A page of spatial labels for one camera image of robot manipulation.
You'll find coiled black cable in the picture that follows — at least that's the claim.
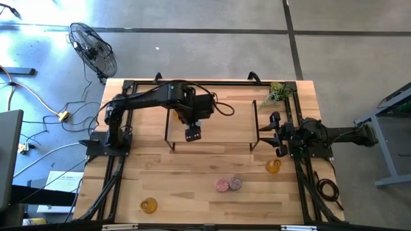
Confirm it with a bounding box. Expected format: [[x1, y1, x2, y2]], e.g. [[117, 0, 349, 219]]
[[313, 169, 345, 212]]

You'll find black desk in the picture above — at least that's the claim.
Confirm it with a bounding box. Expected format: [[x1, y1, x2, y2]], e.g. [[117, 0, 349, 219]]
[[9, 185, 76, 207]]

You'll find black floor fan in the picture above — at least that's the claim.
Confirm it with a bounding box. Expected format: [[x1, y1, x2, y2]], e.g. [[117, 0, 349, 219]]
[[67, 21, 119, 85]]

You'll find pink patterned round tin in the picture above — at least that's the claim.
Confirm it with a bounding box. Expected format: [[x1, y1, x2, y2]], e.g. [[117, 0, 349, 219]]
[[214, 178, 230, 193]]

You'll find grey patterned round tin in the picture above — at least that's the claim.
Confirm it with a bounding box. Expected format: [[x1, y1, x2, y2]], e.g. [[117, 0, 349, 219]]
[[228, 176, 243, 192]]

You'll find small yellow object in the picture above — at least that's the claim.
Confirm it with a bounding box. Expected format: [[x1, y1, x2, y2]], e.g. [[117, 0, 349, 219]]
[[22, 218, 48, 227]]

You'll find grey metal stand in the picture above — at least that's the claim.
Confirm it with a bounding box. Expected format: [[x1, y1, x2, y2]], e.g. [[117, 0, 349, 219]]
[[354, 81, 411, 189]]

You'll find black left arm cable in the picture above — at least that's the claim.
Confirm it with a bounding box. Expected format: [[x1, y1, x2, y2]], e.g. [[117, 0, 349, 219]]
[[210, 91, 236, 117]]

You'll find beige extension cord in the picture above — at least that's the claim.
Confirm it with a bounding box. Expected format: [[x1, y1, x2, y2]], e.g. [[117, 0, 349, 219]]
[[0, 65, 62, 115]]

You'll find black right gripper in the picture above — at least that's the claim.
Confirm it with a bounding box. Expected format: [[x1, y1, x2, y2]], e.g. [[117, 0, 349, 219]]
[[259, 111, 298, 158]]

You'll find green artificial plant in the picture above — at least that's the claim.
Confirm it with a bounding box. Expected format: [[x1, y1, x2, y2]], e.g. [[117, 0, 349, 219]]
[[258, 81, 295, 110]]

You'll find white paper sheet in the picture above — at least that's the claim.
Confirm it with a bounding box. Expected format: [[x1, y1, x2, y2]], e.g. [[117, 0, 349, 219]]
[[37, 171, 85, 214]]

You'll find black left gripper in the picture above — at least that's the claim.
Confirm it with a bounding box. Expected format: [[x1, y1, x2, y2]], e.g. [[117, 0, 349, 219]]
[[179, 94, 216, 142]]

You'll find black floor bar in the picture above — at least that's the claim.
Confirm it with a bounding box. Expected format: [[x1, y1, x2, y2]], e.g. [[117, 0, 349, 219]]
[[0, 67, 37, 77]]

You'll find white floor cable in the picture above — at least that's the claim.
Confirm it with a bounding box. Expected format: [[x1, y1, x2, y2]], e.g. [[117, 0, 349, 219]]
[[12, 142, 81, 178]]

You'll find black metal rig frame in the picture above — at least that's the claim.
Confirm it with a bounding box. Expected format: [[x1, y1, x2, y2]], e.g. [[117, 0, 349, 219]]
[[73, 71, 346, 231]]

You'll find black wire shelf rack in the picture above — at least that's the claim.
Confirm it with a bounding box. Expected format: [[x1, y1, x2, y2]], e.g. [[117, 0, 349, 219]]
[[164, 94, 260, 152]]

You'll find grey flat panel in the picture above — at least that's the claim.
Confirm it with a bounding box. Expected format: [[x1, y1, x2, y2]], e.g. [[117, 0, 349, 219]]
[[0, 109, 24, 212]]

